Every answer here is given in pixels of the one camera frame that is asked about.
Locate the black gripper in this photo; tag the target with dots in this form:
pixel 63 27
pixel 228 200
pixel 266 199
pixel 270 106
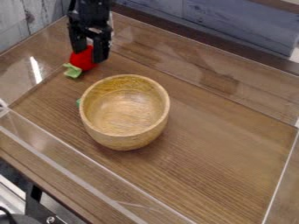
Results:
pixel 90 14

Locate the red plush strawberry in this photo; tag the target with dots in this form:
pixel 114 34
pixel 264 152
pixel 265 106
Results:
pixel 81 63

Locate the wooden bowl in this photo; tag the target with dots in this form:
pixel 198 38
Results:
pixel 125 111

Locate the blue-grey sofa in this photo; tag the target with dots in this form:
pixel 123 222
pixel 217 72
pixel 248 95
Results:
pixel 262 25

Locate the black table leg bracket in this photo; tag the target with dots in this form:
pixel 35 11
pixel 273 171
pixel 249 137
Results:
pixel 37 210

